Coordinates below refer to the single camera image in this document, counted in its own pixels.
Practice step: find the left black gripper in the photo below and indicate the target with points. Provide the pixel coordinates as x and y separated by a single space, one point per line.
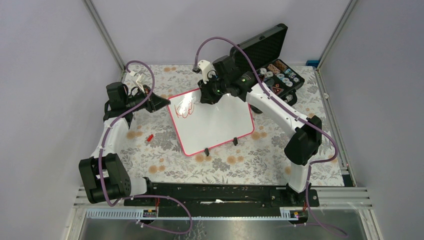
155 101

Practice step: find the open black chip case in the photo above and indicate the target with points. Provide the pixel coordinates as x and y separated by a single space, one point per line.
263 50

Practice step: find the pink framed whiteboard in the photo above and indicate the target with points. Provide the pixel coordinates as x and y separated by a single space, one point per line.
201 126

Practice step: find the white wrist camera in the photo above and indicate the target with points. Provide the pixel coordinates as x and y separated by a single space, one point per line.
138 78
204 67

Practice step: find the red marker cap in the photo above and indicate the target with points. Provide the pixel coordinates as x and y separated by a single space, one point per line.
150 138

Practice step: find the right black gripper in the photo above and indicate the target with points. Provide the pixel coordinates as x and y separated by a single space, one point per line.
207 97

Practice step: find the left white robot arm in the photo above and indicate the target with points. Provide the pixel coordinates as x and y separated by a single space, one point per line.
103 174

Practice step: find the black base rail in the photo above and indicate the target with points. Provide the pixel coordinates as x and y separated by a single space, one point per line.
224 200

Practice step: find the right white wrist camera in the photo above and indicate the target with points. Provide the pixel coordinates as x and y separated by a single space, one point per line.
204 67

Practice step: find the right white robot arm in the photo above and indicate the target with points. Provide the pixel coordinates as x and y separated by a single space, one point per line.
305 133

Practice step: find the blue object behind frame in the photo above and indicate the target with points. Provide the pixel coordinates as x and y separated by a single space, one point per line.
312 63

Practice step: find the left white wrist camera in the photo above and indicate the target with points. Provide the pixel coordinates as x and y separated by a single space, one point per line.
138 78

